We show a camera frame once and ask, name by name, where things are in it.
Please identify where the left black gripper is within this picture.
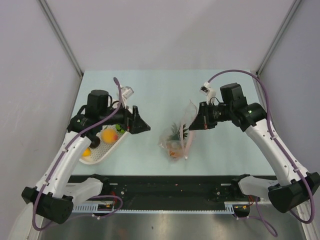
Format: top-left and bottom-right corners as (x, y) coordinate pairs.
(99, 99), (150, 134)

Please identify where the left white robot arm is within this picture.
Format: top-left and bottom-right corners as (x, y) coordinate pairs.
(21, 86), (151, 224)

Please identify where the white slotted cable duct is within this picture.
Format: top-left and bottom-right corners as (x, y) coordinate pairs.
(71, 202), (235, 217)

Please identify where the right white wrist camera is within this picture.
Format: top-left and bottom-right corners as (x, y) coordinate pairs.
(200, 82), (216, 104)

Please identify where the clear zip top bag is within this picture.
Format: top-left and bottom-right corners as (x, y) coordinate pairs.
(158, 100), (198, 163)

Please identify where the toy peach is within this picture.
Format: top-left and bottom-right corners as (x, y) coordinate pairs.
(100, 128), (118, 144)

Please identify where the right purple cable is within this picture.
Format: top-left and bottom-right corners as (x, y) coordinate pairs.
(206, 69), (315, 237)

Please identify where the toy chocolate donut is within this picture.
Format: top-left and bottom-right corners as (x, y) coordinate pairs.
(89, 136), (101, 149)

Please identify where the white perforated plastic basket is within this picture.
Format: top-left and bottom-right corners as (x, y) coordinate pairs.
(79, 124), (129, 165)

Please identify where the orange toy pineapple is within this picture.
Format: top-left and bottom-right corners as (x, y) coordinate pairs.
(165, 123), (189, 160)

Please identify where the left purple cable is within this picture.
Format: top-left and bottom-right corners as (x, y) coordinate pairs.
(32, 77), (124, 231)

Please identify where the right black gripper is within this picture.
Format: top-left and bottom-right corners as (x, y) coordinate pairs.
(189, 101), (233, 130)

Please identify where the left aluminium frame post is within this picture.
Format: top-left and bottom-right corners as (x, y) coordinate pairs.
(36, 0), (84, 79)

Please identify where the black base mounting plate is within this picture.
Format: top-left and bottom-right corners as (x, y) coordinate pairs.
(67, 173), (261, 218)

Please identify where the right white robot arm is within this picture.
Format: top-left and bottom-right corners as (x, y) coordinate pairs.
(189, 82), (320, 213)

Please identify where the aluminium frame post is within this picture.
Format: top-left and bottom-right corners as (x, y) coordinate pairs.
(255, 0), (304, 76)
(36, 0), (84, 79)

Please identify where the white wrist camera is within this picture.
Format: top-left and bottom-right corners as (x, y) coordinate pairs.
(120, 85), (134, 106)
(200, 82), (216, 104)

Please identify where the toy orange mango slice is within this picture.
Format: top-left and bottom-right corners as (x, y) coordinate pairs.
(82, 148), (91, 157)

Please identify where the green toy watermelon ball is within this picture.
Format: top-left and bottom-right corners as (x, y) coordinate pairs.
(115, 124), (126, 134)

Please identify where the purple cable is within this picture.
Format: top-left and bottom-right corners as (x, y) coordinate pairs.
(206, 69), (315, 237)
(32, 77), (124, 231)

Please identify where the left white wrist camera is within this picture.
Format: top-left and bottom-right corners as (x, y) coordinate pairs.
(120, 85), (134, 106)

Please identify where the right aluminium frame post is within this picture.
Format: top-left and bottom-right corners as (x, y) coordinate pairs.
(255, 0), (304, 76)

